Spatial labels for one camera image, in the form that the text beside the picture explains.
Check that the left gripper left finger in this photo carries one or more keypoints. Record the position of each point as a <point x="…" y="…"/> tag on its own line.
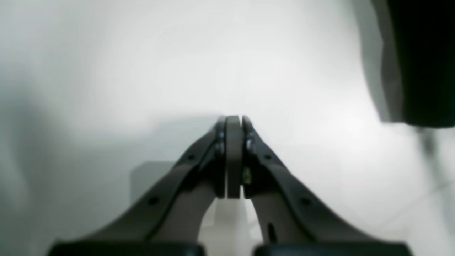
<point x="166" y="220"/>

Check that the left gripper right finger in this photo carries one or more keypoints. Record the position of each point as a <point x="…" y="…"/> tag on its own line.
<point x="292" y="219"/>

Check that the black T-shirt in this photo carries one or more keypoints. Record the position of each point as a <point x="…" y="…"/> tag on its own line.
<point x="424" y="32"/>

